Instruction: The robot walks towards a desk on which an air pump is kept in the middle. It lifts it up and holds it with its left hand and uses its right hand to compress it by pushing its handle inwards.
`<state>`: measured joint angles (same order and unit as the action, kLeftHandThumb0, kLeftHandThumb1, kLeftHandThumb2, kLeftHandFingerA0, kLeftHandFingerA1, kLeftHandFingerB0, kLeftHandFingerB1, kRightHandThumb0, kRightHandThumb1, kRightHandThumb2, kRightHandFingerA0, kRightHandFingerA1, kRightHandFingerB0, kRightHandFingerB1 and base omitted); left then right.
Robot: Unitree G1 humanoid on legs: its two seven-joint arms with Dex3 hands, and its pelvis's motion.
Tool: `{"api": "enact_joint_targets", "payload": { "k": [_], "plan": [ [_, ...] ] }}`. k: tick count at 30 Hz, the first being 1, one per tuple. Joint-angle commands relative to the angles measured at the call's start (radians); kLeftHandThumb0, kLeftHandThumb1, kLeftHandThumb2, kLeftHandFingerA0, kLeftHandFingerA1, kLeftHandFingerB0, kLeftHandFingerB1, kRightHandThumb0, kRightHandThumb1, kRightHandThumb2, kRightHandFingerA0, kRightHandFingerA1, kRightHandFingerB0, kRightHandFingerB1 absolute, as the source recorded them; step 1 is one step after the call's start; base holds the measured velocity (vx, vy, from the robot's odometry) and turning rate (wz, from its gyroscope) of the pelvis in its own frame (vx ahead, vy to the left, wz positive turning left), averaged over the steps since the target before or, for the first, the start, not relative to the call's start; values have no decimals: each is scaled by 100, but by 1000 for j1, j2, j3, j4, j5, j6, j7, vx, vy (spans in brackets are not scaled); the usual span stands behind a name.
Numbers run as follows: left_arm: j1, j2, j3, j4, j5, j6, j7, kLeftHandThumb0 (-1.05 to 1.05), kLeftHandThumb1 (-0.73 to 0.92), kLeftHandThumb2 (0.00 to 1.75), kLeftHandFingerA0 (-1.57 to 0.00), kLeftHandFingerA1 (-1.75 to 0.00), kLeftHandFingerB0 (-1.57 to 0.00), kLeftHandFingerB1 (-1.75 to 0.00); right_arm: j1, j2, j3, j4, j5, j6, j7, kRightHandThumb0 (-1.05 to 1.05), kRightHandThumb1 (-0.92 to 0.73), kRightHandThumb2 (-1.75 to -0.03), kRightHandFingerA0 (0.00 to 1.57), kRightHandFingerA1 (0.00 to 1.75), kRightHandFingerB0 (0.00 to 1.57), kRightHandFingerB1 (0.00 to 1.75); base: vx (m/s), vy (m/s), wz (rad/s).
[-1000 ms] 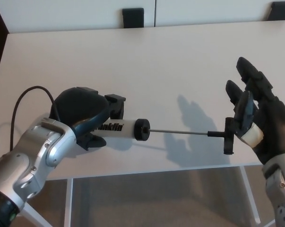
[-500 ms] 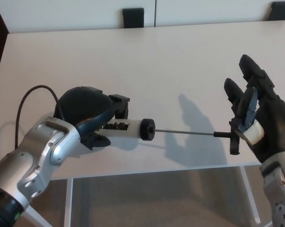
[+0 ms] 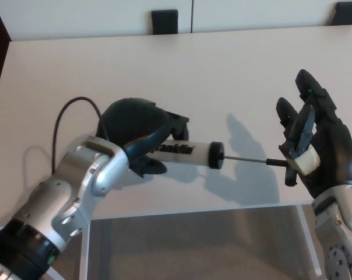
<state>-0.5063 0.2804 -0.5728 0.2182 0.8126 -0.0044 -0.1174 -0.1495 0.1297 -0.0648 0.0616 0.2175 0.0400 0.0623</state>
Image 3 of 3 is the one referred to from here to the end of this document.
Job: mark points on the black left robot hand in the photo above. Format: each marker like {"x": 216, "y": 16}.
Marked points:
{"x": 132, "y": 122}

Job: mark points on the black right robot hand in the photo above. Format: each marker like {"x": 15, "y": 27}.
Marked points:
{"x": 333, "y": 151}

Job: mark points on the white Franklin hand air pump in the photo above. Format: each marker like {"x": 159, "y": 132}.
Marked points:
{"x": 199, "y": 153}

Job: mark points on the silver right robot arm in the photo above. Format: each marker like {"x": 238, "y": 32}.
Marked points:
{"x": 339, "y": 233}

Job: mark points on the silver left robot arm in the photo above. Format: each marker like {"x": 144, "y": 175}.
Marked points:
{"x": 76, "y": 181}

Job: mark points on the white cabinet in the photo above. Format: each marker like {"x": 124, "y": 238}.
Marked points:
{"x": 91, "y": 14}

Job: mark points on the left black bracket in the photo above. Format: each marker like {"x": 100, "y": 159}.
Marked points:
{"x": 164, "y": 21}

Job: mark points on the black bracket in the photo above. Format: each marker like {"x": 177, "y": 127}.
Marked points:
{"x": 345, "y": 13}
{"x": 164, "y": 21}

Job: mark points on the right black bracket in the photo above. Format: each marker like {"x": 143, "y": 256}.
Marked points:
{"x": 345, "y": 13}

